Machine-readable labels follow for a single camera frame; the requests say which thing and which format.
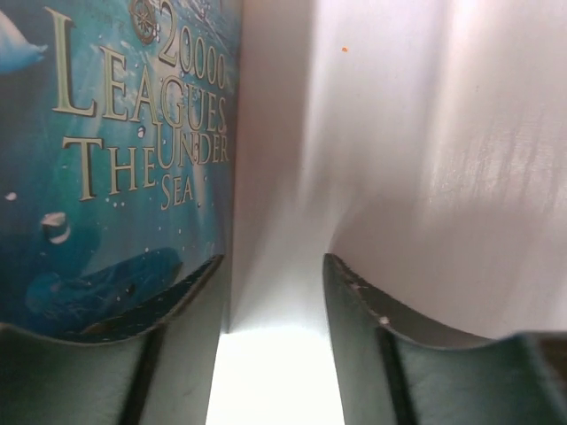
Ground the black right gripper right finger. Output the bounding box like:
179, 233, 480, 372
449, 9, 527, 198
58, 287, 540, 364
322, 253, 566, 424

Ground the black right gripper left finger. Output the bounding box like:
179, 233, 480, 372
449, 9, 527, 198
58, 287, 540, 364
1, 255, 227, 424

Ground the teal 20000 Leagues book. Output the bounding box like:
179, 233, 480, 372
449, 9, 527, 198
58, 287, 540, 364
1, 1, 243, 339

